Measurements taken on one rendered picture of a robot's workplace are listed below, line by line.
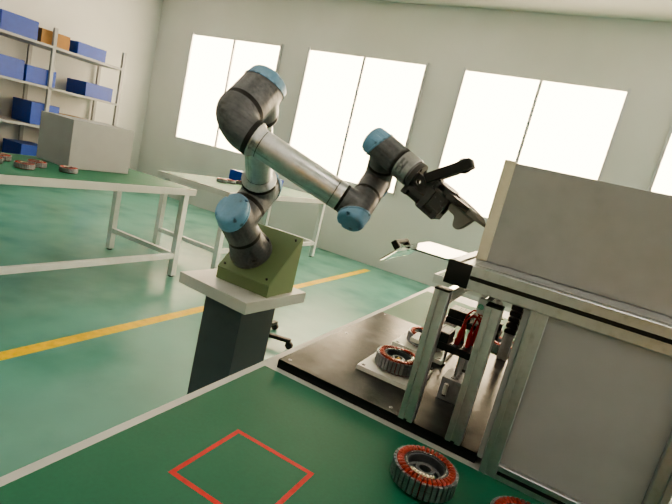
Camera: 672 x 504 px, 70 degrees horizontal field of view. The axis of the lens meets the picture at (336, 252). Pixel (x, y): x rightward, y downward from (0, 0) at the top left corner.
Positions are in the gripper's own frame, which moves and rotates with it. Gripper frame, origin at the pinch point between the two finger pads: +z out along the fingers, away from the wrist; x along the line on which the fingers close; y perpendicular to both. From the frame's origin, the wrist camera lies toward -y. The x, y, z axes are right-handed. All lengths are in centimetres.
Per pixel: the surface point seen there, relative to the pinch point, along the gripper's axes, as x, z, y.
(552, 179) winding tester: 14.3, 6.7, -15.7
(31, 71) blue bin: -245, -567, 240
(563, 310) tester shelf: 25.5, 23.7, -0.1
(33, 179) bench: -49, -212, 148
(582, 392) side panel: 24.2, 35.2, 8.5
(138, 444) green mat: 64, -8, 52
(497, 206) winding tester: 14.6, 2.4, -5.6
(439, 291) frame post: 24.0, 6.1, 12.7
